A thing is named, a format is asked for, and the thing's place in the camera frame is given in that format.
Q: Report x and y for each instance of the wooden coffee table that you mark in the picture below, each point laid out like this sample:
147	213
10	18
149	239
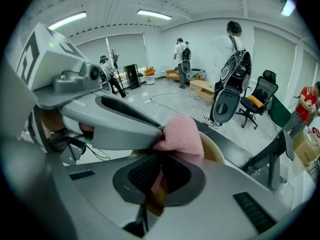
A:
201	87

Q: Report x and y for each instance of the black coat rack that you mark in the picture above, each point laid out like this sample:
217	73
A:
115	59

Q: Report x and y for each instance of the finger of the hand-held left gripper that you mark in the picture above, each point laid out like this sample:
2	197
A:
117	105
120	134

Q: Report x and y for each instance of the white round side table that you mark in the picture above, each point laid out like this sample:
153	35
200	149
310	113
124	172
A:
150	79

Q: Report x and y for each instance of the cardboard box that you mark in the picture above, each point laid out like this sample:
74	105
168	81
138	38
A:
306	149

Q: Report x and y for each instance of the pink knitted cloth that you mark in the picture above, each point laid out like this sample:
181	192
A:
180	134

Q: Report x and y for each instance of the grey monitor on stand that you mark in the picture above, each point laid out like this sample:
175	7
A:
275	156

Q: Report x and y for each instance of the grey window blind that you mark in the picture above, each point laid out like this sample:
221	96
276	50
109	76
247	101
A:
127	51
273	59

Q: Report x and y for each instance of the orange seat cushion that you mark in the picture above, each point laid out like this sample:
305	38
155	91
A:
255	101

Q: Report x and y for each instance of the black office chair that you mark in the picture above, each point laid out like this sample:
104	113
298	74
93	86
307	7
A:
265	89

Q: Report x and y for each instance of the ceiling tube light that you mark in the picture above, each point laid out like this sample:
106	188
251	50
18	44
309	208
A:
288	7
67	20
154	14

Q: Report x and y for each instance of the black and white backpack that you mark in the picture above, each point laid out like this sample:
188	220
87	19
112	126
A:
232	84
186	59

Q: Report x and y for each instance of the person's left hand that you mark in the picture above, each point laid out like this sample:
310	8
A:
53	122

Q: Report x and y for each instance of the green board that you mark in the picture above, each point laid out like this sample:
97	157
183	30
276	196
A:
280	112

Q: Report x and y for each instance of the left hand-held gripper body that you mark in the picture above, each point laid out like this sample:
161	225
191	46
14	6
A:
50	59

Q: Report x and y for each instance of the orange pillows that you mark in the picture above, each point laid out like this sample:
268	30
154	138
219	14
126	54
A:
150	71

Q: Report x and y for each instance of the black cabinet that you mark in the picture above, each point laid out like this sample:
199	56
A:
132	76

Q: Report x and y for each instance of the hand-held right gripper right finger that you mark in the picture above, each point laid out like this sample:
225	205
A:
212	209

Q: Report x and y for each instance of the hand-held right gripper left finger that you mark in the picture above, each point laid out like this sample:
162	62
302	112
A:
100	184

